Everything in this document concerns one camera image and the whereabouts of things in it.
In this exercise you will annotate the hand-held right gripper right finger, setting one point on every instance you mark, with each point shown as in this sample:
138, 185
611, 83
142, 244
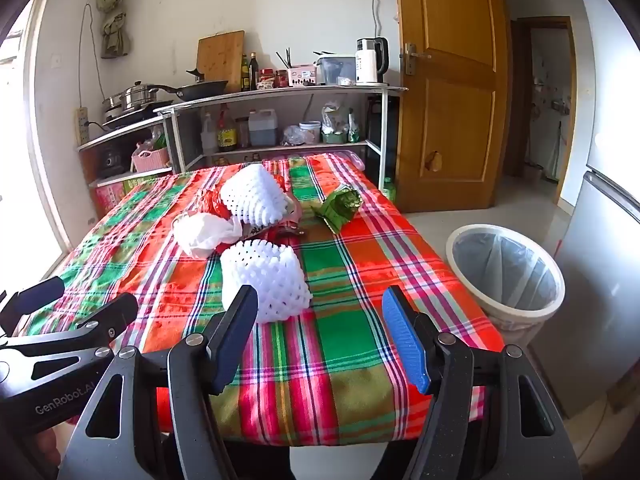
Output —
405, 340

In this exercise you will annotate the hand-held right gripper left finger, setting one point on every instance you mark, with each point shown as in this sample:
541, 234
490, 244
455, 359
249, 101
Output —
237, 332

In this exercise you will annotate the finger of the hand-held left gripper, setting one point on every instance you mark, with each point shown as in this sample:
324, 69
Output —
117, 312
37, 296

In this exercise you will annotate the white foam fruit net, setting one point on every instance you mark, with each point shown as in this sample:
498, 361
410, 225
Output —
270, 280
252, 195

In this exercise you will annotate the white plastic bag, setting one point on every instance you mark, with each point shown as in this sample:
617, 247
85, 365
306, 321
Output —
200, 232

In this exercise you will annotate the white trash bin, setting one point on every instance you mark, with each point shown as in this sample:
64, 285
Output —
510, 312

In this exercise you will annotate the red printed snack packet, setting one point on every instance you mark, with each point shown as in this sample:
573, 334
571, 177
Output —
280, 232

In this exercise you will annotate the clear bin liner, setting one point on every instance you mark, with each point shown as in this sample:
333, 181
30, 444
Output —
500, 265

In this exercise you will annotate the red plastic bag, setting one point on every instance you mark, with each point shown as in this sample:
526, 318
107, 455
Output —
210, 205

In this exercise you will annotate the green snack wrapper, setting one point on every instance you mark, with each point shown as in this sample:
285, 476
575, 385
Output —
337, 207

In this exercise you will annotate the plaid tablecloth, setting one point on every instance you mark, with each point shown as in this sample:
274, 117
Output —
350, 280

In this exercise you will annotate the red and green carton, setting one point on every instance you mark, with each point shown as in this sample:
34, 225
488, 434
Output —
115, 195

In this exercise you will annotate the window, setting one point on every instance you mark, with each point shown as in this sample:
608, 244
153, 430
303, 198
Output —
20, 160

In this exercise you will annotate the small black appliance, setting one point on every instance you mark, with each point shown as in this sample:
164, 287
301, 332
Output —
111, 162

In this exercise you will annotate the green plastic bottle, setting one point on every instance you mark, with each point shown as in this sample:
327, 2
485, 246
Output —
390, 190

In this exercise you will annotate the pink plastic basket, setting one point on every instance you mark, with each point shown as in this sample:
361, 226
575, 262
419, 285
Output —
150, 161

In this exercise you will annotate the green vegetable bag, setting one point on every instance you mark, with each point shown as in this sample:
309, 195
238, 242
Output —
155, 142

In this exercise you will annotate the beige power strip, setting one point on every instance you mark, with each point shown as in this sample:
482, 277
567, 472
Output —
81, 125

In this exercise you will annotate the low white kitchen rack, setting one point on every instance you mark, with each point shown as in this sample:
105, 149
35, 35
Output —
125, 132

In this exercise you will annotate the pink lidded storage box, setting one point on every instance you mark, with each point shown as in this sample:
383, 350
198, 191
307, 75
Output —
356, 159

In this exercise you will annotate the black induction cooker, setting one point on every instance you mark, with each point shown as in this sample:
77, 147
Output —
130, 117

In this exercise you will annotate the white plastic bottle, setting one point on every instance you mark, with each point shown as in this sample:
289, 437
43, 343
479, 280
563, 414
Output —
209, 137

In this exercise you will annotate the yellow label sauce bottle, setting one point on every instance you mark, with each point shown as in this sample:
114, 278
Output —
226, 135

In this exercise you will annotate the dark glass jar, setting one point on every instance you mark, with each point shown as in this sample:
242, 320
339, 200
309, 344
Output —
242, 132

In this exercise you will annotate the silver refrigerator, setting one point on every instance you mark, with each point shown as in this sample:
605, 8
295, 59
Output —
600, 285

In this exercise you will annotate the knotted plastic bag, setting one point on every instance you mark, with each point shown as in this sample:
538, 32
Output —
291, 136

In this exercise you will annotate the plastic jug dark liquid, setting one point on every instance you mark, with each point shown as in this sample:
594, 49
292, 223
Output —
262, 130

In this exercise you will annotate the clear jar white lid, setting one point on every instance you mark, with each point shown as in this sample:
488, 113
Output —
310, 132

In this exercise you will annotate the green bowl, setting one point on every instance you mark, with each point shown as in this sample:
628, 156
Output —
334, 138

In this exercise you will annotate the steel steamer pot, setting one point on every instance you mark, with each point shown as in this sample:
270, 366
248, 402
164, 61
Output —
132, 96

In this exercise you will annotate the green food packet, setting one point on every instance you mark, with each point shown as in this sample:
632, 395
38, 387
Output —
354, 129

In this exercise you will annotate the white food bag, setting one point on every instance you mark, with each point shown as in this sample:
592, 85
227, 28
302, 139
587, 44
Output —
334, 117

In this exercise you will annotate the wooden door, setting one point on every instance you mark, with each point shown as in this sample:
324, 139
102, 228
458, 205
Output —
450, 110

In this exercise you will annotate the black wok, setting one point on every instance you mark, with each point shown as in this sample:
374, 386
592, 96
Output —
202, 89

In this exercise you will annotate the red sauce jar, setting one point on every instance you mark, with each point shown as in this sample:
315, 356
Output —
281, 79
266, 80

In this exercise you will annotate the tall white kitchen rack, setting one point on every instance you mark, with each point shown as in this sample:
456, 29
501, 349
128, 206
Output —
325, 91

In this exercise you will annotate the green oil bottle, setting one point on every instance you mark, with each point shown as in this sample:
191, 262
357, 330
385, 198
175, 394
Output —
245, 75

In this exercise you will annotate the dark sauce bottle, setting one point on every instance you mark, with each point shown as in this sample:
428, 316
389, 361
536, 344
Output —
253, 72

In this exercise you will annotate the wooden cutting board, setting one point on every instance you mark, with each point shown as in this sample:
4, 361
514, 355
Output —
220, 60

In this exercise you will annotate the white electric kettle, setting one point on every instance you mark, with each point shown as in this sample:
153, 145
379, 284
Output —
367, 65

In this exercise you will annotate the grey plastic container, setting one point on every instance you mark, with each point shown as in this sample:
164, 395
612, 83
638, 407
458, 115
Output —
335, 71

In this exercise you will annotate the dark chopsticks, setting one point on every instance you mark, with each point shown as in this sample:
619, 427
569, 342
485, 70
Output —
288, 59

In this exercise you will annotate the green hanging cloth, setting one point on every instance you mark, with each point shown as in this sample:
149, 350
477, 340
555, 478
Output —
112, 25

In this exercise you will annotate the brown door frame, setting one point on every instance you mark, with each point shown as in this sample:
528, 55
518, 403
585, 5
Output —
567, 110

